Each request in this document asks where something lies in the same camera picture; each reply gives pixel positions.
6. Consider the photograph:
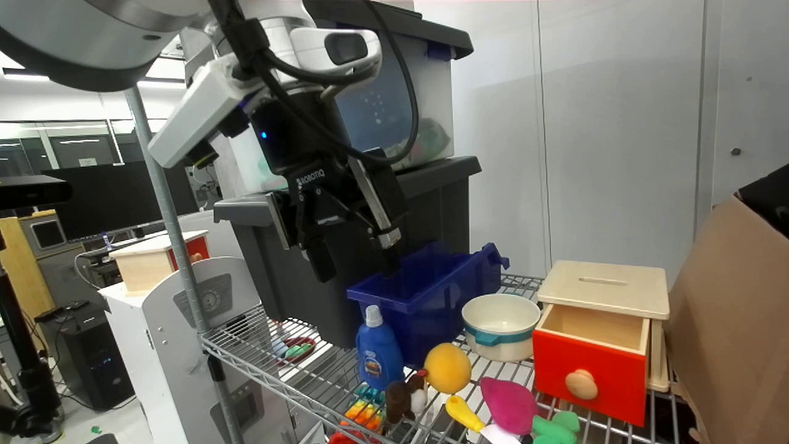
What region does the red wooden drawer box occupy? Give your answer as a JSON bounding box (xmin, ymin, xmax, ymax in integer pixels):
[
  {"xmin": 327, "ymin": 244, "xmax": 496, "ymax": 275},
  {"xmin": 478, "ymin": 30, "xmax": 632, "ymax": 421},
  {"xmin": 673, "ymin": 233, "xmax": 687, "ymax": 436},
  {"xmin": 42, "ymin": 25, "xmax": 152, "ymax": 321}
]
[{"xmin": 531, "ymin": 262, "xmax": 669, "ymax": 426}]

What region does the pink plush toy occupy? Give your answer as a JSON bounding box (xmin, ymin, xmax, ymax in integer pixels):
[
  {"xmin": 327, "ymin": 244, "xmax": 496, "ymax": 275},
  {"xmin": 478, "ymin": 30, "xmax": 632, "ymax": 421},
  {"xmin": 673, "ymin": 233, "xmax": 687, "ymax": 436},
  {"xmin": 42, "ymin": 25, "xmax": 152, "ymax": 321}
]
[{"xmin": 480, "ymin": 378, "xmax": 538, "ymax": 435}]

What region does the wire shelf rack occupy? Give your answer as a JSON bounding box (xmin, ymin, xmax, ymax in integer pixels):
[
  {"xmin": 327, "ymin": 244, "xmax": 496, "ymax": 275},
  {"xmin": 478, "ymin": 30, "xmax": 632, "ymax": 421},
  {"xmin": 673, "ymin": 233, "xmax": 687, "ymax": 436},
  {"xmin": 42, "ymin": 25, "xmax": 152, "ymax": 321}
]
[{"xmin": 120, "ymin": 82, "xmax": 699, "ymax": 444}]

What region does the dark brown plush animal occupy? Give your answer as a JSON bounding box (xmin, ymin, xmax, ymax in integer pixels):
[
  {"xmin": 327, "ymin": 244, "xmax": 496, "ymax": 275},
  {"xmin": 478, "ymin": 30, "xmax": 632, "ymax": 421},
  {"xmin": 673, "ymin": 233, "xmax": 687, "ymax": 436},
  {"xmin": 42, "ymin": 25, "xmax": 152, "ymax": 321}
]
[{"xmin": 385, "ymin": 371, "xmax": 427, "ymax": 424}]

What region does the white cabinet machine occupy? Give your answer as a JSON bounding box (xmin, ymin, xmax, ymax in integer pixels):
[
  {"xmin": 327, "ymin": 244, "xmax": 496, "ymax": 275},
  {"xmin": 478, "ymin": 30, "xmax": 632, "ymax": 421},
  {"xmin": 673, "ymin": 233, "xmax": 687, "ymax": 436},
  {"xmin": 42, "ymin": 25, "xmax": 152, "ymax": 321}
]
[{"xmin": 101, "ymin": 260, "xmax": 296, "ymax": 444}]

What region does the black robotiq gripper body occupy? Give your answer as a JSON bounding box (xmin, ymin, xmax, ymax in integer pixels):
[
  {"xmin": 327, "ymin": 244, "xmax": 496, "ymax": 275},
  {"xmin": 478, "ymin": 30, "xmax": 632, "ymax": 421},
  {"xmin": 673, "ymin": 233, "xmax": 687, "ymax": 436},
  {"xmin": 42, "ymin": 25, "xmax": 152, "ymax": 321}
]
[{"xmin": 249, "ymin": 91, "xmax": 387, "ymax": 246}]

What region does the green plush toy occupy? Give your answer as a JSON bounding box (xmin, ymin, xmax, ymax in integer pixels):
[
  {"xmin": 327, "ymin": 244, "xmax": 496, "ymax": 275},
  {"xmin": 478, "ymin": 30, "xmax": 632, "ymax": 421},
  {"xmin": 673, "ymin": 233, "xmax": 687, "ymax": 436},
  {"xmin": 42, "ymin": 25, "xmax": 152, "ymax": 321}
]
[{"xmin": 531, "ymin": 411, "xmax": 579, "ymax": 444}]

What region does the small wooden box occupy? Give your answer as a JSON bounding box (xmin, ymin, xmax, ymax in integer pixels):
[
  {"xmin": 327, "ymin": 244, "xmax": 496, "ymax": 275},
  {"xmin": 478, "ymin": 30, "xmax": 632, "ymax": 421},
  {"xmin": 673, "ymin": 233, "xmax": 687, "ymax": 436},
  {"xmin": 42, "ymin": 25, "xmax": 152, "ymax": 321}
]
[{"xmin": 111, "ymin": 230, "xmax": 210, "ymax": 294}]

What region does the yellow plush ball toy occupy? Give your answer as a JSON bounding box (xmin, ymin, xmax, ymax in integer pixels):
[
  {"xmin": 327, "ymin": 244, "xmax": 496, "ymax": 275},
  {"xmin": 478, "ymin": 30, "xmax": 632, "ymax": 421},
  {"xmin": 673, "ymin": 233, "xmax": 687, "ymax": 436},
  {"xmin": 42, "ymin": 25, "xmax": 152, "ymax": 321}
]
[{"xmin": 424, "ymin": 342, "xmax": 471, "ymax": 395}]

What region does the blue plastic storage bin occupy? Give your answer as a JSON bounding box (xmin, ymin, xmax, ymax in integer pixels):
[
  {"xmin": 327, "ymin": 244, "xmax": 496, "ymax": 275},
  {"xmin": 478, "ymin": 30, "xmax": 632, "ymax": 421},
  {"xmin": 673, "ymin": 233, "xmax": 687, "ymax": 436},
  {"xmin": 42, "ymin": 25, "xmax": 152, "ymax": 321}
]
[{"xmin": 345, "ymin": 242, "xmax": 510, "ymax": 365}]

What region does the cardboard box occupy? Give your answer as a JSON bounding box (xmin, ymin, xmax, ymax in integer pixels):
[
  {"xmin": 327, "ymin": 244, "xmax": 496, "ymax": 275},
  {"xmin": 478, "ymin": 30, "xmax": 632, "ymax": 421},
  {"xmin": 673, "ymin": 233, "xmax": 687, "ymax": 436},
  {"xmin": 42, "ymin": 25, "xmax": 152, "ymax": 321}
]
[{"xmin": 667, "ymin": 166, "xmax": 789, "ymax": 444}]

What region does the white ceramic bowl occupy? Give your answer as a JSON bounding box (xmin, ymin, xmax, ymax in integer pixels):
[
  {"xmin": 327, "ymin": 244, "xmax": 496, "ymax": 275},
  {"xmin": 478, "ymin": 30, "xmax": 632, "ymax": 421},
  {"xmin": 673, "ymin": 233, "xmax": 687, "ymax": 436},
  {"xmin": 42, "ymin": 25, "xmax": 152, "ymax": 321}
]
[{"xmin": 460, "ymin": 294, "xmax": 542, "ymax": 363}]

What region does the dark grey storage tote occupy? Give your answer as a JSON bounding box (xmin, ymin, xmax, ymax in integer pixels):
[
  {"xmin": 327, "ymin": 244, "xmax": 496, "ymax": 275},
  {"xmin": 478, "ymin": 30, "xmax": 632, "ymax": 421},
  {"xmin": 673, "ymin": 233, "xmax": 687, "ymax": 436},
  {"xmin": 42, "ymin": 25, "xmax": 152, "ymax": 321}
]
[{"xmin": 215, "ymin": 156, "xmax": 480, "ymax": 349}]

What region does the blue detergent bottle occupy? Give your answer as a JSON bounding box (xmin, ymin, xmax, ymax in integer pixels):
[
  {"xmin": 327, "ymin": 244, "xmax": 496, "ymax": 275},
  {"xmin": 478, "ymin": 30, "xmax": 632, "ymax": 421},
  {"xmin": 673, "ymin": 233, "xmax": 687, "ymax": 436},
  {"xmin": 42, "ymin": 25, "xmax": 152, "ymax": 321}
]
[{"xmin": 355, "ymin": 303, "xmax": 403, "ymax": 393}]

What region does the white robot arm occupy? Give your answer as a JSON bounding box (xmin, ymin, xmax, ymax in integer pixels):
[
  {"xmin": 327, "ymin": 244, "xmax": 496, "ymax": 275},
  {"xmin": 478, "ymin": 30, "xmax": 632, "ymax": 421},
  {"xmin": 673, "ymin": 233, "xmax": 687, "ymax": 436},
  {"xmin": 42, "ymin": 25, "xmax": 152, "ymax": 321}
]
[{"xmin": 0, "ymin": 0, "xmax": 403, "ymax": 281}]

